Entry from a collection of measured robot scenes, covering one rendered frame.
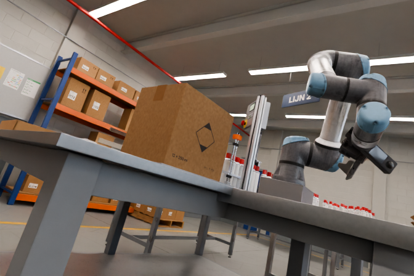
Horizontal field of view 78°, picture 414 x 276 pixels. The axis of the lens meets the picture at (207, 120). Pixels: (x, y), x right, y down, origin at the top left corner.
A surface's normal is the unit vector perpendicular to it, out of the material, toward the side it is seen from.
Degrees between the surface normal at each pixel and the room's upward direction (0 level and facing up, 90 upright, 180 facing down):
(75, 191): 90
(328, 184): 90
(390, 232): 90
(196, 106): 90
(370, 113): 80
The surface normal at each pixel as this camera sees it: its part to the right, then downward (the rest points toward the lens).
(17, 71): 0.80, 0.04
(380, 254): -0.55, -0.36
